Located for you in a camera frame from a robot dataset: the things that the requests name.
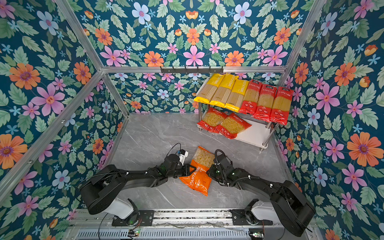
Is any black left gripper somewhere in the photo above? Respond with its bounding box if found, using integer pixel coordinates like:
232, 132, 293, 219
167, 163, 199, 179

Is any orange macaroni pasta bag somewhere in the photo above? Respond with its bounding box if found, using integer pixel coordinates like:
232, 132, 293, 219
180, 146, 215, 196

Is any red fusilli pasta bag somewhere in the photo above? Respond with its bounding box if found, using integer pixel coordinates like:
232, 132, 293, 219
217, 113, 252, 139

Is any yellow spaghetti bag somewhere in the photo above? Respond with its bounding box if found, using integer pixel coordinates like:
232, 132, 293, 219
225, 79, 249, 113
209, 74, 239, 108
194, 74, 226, 104

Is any red spaghetti bag front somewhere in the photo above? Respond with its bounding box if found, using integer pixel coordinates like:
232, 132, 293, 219
239, 80, 263, 115

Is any red spaghetti bag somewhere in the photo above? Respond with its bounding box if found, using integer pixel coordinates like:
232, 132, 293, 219
269, 87, 294, 126
239, 80, 263, 115
252, 85, 277, 122

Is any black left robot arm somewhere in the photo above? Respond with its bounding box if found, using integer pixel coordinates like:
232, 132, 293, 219
80, 154, 197, 220

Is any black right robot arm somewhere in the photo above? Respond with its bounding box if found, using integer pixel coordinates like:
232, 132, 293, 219
207, 150, 316, 237

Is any white two-tier shelf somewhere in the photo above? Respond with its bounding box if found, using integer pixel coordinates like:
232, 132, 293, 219
200, 77, 277, 149

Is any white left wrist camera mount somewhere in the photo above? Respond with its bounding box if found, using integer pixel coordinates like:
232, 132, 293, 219
178, 149, 189, 166

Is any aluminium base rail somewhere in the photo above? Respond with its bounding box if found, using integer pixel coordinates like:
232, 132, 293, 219
61, 206, 323, 240

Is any black hook rail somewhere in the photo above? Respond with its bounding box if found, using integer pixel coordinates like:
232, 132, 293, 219
160, 66, 224, 74

